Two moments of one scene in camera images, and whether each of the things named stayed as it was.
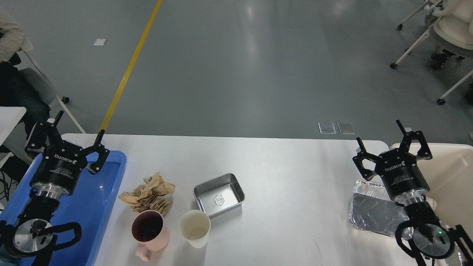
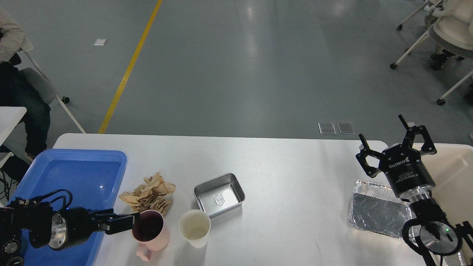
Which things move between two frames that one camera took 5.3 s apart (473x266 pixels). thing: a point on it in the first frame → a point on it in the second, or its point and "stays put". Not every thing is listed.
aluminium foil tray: (373, 209) stays put
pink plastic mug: (149, 229) stays put
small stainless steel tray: (218, 195) stays put
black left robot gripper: (57, 173) → (71, 227)
